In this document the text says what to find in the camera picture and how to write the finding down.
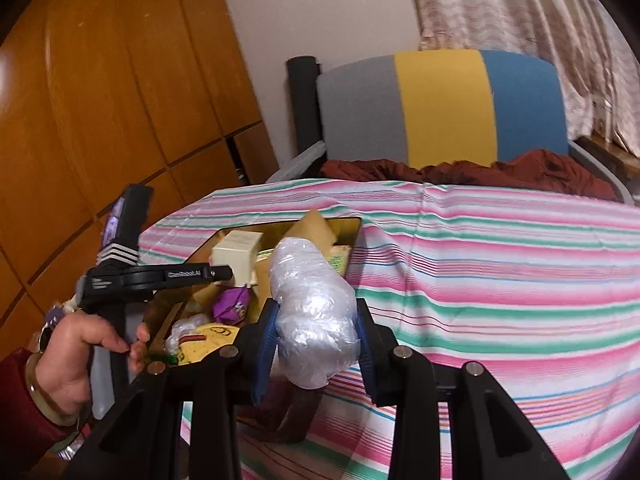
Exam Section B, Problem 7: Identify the wooden wardrobe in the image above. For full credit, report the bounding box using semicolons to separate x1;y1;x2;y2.
0;0;278;386

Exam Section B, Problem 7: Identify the clear plastic bag wad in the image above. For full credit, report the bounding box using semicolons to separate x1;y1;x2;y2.
270;237;362;390
165;314;211;356

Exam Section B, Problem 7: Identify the dark red cloth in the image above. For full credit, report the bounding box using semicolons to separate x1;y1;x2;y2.
320;149;618;203

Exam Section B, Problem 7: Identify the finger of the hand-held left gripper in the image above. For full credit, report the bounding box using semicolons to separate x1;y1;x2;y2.
150;264;234;295

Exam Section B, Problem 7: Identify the grey yellow blue chair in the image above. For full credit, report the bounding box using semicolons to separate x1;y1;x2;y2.
315;49;636;206

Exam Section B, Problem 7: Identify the tan sponge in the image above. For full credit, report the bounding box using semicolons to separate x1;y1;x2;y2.
282;209;341;251

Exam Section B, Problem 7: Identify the striped tablecloth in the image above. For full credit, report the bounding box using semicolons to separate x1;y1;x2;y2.
137;179;640;480

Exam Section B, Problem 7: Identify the printed beige curtain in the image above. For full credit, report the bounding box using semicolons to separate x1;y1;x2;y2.
405;0;640;158

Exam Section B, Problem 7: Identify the yellow snack packet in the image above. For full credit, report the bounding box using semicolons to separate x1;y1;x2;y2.
325;245;353;276

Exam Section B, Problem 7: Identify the gold metal tin box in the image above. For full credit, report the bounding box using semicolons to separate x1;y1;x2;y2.
142;217;364;446

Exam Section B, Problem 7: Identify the yellow soft toy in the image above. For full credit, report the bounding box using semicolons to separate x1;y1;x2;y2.
177;324;243;366

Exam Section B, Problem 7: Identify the wooden shelf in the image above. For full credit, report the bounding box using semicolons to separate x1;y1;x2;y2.
575;132;640;179

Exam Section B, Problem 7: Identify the gold bangle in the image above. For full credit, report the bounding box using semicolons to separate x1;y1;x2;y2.
25;354;83;427

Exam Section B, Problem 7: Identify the purple packet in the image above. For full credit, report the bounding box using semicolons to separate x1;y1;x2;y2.
212;285;251;325

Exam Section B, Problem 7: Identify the person's left hand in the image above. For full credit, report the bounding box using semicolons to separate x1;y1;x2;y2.
37;311;151;418

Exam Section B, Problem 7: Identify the cream cardboard box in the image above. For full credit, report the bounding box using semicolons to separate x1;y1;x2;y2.
211;230;264;286

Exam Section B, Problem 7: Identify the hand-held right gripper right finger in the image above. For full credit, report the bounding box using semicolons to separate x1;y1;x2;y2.
356;299;571;480

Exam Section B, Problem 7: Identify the black rolled mat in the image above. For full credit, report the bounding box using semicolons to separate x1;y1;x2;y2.
286;56;322;178

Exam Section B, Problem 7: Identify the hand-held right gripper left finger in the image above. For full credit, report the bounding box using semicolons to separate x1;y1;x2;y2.
62;299;281;480

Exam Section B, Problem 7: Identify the person's left forearm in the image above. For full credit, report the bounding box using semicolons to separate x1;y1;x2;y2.
0;347;96;466

